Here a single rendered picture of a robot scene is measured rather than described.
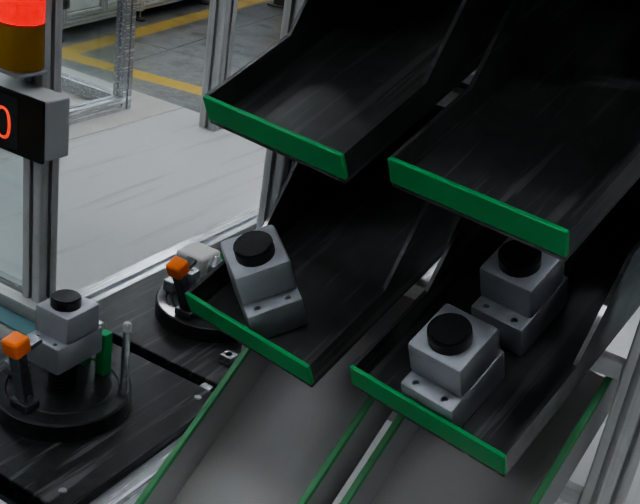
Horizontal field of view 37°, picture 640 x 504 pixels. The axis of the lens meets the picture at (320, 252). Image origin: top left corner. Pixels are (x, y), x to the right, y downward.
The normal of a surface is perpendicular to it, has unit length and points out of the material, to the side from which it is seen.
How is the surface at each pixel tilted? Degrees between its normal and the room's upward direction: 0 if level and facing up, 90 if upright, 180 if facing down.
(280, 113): 25
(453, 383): 115
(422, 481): 45
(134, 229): 0
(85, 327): 90
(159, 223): 0
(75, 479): 0
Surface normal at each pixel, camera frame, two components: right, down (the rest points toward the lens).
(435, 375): -0.65, 0.60
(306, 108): -0.14, -0.71
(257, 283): 0.32, 0.63
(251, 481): -0.36, -0.46
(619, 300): 0.74, 0.38
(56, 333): -0.51, 0.31
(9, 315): 0.14, -0.89
